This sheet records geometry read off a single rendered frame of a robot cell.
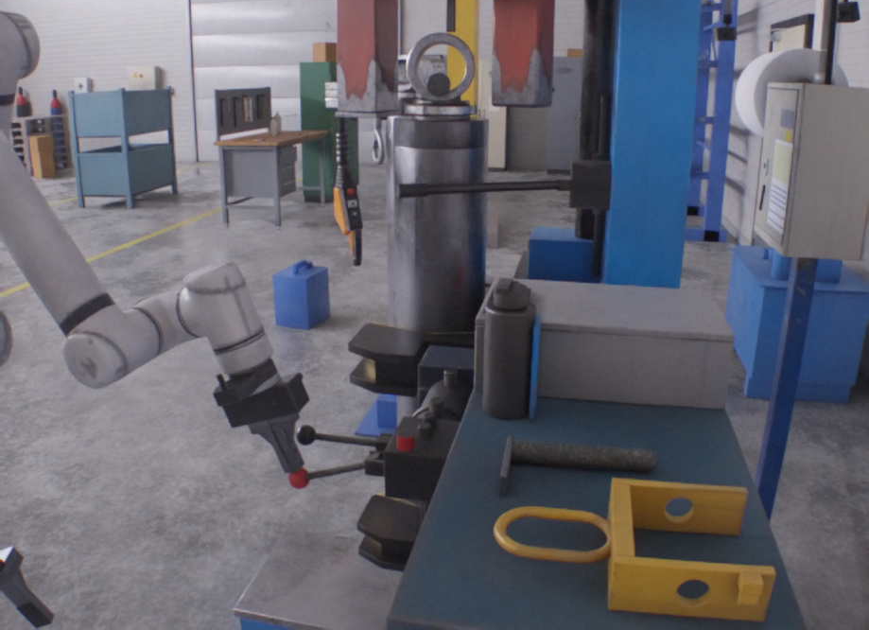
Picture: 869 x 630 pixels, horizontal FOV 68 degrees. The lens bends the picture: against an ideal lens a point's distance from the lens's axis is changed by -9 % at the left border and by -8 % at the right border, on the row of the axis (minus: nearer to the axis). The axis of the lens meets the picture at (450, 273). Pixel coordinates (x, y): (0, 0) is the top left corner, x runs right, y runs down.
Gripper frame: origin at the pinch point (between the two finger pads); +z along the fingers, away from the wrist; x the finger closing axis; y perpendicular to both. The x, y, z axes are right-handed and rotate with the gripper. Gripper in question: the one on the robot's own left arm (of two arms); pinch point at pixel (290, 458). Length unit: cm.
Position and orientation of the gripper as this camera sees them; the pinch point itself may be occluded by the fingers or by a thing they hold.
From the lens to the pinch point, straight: 118.3
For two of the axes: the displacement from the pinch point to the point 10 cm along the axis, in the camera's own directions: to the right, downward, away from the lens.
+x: -9.3, 2.7, 2.6
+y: 1.9, -2.7, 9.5
